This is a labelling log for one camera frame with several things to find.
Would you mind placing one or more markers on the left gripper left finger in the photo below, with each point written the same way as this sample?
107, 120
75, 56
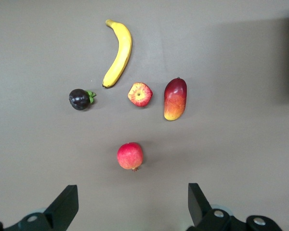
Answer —
60, 211

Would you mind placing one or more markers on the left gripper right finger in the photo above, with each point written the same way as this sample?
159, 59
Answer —
202, 216

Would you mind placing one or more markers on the small red yellow apple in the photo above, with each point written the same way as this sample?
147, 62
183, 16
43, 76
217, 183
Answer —
139, 95

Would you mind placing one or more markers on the yellow banana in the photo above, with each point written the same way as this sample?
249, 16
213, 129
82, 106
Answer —
121, 48

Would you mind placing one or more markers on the red pomegranate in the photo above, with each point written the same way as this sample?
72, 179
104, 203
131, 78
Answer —
130, 155

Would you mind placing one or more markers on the dark purple mangosteen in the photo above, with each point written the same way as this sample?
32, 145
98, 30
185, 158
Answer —
78, 99

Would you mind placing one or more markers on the red yellow mango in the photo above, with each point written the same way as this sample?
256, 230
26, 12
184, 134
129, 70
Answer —
175, 101

